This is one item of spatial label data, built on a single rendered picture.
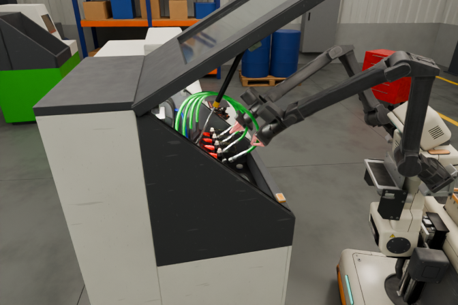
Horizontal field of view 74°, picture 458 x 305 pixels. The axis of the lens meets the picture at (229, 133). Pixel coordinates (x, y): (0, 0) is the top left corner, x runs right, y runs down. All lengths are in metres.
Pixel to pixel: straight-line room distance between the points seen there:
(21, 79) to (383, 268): 4.63
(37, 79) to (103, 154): 3.94
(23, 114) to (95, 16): 2.65
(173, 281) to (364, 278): 1.17
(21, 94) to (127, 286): 3.99
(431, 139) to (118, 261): 1.30
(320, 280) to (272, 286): 0.84
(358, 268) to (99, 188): 1.60
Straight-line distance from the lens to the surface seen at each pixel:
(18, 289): 2.65
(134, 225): 1.21
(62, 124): 1.03
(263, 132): 1.24
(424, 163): 1.28
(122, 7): 6.82
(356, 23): 8.78
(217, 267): 1.41
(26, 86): 5.02
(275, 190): 1.47
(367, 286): 2.09
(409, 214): 1.62
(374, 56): 5.60
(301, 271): 2.41
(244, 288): 1.56
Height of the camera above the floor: 1.81
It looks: 26 degrees down
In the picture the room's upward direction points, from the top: straight up
